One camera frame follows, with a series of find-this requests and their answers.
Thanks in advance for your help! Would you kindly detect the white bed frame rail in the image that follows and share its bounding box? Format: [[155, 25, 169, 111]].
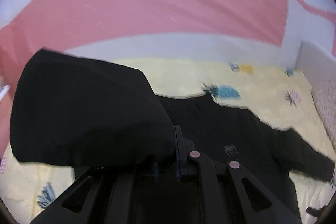
[[66, 33, 301, 68]]

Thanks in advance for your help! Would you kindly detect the floral patterned pillow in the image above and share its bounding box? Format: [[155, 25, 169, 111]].
[[312, 74, 336, 146]]

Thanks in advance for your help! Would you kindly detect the white headboard panel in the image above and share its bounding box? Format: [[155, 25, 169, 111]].
[[296, 42, 335, 89]]

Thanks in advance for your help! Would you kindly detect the yellow pineapple print bedsheet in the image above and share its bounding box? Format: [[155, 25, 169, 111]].
[[1, 58, 335, 223]]

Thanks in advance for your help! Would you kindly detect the large black garment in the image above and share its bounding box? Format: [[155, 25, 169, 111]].
[[10, 49, 335, 223]]

